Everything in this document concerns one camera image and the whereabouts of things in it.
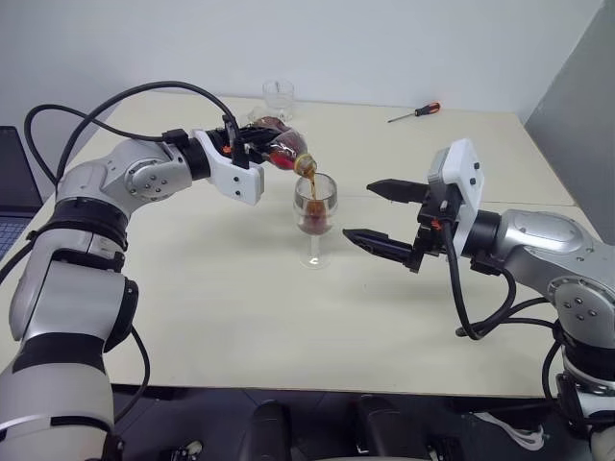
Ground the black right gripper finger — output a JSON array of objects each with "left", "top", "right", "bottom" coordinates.
[
  {"left": 341, "top": 228, "right": 415, "bottom": 263},
  {"left": 366, "top": 178, "right": 430, "bottom": 204}
]

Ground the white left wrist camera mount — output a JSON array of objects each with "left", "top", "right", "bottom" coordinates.
[{"left": 191, "top": 128, "right": 266, "bottom": 208}]

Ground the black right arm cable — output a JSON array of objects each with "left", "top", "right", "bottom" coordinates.
[{"left": 443, "top": 206, "right": 566, "bottom": 343}]

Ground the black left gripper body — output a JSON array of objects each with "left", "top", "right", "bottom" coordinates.
[{"left": 210, "top": 124, "right": 261, "bottom": 170}]

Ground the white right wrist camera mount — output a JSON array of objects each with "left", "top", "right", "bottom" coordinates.
[{"left": 428, "top": 138, "right": 487, "bottom": 258}]

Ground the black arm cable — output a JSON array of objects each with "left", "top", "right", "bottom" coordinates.
[
  {"left": 443, "top": 206, "right": 566, "bottom": 343},
  {"left": 23, "top": 80, "right": 242, "bottom": 189}
]

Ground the white cord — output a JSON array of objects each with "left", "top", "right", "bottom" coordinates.
[{"left": 474, "top": 411, "right": 546, "bottom": 447}]

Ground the grey partition panel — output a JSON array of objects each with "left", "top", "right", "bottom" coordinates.
[{"left": 523, "top": 0, "right": 615, "bottom": 242}]

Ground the clear wine glass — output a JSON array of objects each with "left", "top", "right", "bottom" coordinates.
[{"left": 292, "top": 172, "right": 340, "bottom": 271}]

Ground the clear glass tumbler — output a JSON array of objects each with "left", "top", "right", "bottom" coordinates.
[{"left": 261, "top": 79, "right": 296, "bottom": 124}]

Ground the clear bottle with dark drink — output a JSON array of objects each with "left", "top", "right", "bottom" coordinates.
[{"left": 247, "top": 114, "right": 319, "bottom": 178}]

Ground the orange black handled screwdriver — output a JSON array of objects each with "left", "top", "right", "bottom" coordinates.
[{"left": 387, "top": 101, "right": 442, "bottom": 125}]

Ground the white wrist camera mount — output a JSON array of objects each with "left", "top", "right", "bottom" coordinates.
[
  {"left": 191, "top": 128, "right": 266, "bottom": 208},
  {"left": 428, "top": 138, "right": 487, "bottom": 258}
]

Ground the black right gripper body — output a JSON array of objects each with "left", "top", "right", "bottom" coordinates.
[{"left": 406, "top": 183, "right": 455, "bottom": 276}]

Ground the dark laptop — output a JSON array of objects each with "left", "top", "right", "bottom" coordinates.
[{"left": 0, "top": 125, "right": 47, "bottom": 263}]

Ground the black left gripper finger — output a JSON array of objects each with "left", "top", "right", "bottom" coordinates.
[
  {"left": 246, "top": 140, "right": 278, "bottom": 163},
  {"left": 241, "top": 123, "right": 285, "bottom": 141}
]

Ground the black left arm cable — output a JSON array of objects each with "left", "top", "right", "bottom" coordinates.
[{"left": 23, "top": 80, "right": 242, "bottom": 189}]

